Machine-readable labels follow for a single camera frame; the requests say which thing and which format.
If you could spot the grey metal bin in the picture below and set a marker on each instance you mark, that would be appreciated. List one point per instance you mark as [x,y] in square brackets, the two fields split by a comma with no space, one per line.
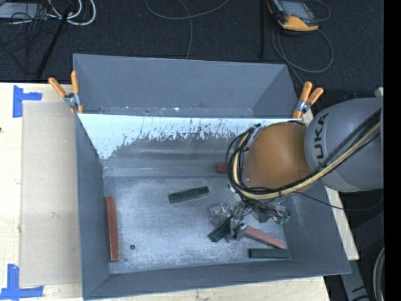
[175,89]

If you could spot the dark green block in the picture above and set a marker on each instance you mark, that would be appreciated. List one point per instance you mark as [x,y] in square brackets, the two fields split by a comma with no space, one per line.
[269,253]
[189,194]
[219,232]

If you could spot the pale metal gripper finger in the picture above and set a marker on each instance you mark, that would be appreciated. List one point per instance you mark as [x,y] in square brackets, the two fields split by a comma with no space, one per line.
[238,229]
[220,213]

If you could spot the red-brown flat block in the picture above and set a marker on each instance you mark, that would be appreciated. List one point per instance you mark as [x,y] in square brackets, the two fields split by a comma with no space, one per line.
[112,227]
[266,237]
[221,168]

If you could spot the pale wood flat board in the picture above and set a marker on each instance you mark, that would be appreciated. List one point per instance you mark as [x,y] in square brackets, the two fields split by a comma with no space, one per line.
[47,193]

